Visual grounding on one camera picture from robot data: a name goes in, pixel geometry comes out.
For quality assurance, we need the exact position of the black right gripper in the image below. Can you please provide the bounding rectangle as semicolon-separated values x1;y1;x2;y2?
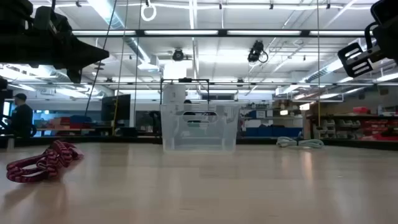
337;0;398;78

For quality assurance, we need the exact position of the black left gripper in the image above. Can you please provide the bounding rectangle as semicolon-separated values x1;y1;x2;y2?
0;6;110;84

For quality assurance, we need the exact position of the white USB cable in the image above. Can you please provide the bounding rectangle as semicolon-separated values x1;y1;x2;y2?
275;136;325;149

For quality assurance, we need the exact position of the red black braided USB cable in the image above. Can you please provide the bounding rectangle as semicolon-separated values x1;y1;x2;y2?
6;139;85;184

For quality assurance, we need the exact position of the vertical yellow pole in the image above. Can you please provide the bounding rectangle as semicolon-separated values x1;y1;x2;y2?
316;0;322;128

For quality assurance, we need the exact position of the black monitor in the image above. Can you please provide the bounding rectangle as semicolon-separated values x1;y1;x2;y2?
101;93;132;122

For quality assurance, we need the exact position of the table with red boxes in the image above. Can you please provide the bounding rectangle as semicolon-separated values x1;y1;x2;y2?
33;114;96;133

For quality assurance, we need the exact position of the shelving rack with red items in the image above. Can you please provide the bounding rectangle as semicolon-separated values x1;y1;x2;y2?
306;105;398;142

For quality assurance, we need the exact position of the overhead light bar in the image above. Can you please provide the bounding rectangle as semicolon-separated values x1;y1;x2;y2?
71;29;374;39

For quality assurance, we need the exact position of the standing person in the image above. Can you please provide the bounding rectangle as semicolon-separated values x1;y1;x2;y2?
9;93;34;138

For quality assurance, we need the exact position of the clear plastic bin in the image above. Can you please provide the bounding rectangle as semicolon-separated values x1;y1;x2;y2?
159;103;241;154

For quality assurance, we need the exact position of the black hanging cable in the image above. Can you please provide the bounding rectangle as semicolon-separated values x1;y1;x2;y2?
84;0;118;116

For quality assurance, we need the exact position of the white hanging cable loop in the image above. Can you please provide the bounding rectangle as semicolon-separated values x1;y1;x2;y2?
140;2;157;22

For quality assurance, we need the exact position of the black overhead camera with cable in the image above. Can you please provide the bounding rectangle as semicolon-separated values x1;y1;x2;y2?
247;39;269;64

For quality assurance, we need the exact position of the round black overhead camera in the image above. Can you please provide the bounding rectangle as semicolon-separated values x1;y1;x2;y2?
172;47;185;62

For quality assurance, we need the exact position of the black metal frame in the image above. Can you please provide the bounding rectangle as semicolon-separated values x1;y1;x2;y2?
159;77;210;106

